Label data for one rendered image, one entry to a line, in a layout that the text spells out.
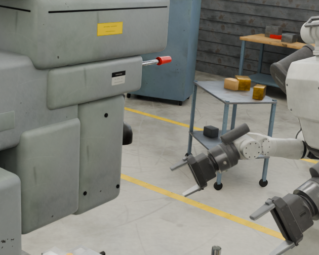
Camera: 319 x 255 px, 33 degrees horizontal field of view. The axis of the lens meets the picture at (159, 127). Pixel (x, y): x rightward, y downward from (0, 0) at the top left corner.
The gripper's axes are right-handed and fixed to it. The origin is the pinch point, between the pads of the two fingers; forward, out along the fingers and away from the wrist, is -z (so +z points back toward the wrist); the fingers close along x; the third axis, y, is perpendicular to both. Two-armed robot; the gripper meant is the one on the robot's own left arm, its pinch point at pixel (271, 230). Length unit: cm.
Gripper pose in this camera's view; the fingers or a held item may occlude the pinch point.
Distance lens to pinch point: 131.2
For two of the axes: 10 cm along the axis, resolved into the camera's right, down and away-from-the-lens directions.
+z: 8.1, -5.0, 3.0
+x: -4.7, -8.7, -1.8
